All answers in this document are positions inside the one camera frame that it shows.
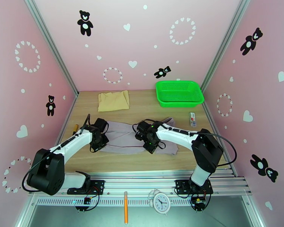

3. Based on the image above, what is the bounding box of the green plastic basket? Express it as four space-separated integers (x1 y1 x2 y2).
155 81 205 108

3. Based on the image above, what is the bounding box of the tan garment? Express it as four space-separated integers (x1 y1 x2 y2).
97 90 130 112

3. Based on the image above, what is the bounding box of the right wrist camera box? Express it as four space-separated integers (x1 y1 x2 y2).
135 121 149 141

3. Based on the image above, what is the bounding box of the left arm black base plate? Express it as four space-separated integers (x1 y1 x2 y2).
67 179 105 195

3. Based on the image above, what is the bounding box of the lilac ribbed garment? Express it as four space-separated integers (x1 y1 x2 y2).
100 117 179 155

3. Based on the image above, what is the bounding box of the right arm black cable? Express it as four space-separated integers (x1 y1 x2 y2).
132 118 238 170

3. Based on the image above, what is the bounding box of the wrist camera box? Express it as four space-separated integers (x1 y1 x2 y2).
94 118 109 134
135 121 149 141

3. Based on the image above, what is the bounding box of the circuit board yellow connector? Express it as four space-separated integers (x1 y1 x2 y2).
191 196 208 210

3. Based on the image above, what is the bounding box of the white twin-bell alarm clock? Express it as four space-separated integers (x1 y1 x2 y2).
148 189 171 214

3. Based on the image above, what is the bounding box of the orange marker pen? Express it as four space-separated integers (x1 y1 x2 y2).
123 191 128 225

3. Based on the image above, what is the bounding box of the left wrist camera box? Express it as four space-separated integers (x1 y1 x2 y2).
94 118 109 134

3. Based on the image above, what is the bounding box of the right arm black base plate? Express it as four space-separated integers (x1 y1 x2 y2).
175 179 214 195

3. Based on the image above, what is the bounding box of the aluminium corner post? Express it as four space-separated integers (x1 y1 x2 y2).
22 0 80 96
200 0 254 92

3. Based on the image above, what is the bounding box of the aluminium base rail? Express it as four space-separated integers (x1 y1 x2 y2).
28 176 253 197

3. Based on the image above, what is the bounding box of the perforated metal cable tray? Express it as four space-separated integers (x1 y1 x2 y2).
34 196 245 207

